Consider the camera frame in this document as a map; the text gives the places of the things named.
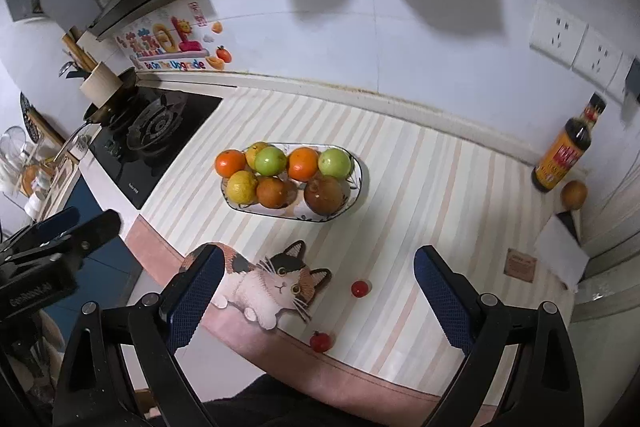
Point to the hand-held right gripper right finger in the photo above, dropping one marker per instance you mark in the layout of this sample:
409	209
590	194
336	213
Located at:
442	297

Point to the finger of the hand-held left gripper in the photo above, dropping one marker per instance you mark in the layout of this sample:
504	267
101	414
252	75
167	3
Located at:
87	232
52	223

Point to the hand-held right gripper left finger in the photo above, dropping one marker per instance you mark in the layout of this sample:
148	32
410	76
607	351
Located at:
192	297

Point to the yellow citrus fruit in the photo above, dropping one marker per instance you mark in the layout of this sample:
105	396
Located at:
256	150
241	187

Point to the orange-brown round fruit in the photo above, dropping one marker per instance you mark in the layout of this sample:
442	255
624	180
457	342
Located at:
272	192

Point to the floral oval ceramic plate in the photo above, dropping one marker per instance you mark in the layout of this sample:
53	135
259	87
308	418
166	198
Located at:
357	187

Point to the orange tangerine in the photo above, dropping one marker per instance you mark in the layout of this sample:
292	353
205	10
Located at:
229	162
303	164

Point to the dark brown round fruit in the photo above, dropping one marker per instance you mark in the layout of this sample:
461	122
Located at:
325	195

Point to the green guava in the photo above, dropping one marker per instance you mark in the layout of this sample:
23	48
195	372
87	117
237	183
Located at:
270	160
335	163

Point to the blue cabinet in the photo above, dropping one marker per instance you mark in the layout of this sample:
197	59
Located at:
110	252

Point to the cat-shaped mat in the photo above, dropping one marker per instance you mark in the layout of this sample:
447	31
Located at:
270	287

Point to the striped tablecloth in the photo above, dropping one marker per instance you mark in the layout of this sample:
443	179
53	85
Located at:
425	217

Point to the red cherry tomato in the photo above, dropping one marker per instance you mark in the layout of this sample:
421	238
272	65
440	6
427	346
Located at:
360	288
320	341

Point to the brown rectangular label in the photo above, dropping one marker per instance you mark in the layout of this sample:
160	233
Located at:
521	264

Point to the black gas stove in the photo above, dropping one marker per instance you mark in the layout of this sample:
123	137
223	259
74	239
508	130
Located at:
155	132

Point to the white paper packet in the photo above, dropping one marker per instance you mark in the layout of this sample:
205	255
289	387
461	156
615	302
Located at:
560	249

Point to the dark frying pan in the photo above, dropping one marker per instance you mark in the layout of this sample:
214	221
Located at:
107	106

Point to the beige utensil holder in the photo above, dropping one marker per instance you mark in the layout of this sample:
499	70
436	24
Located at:
101	82

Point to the person's dark fleece clothing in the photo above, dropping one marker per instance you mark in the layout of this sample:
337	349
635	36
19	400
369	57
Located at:
300	407

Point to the wooden kitchen utensils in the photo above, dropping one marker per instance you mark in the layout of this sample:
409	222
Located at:
80	57

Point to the dark soy sauce bottle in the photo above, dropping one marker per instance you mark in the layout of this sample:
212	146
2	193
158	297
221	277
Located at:
562	152

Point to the black plug charger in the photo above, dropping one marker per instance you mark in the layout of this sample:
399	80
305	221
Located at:
633	79

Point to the colourful wall sticker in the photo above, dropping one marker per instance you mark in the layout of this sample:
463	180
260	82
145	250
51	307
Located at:
165	42

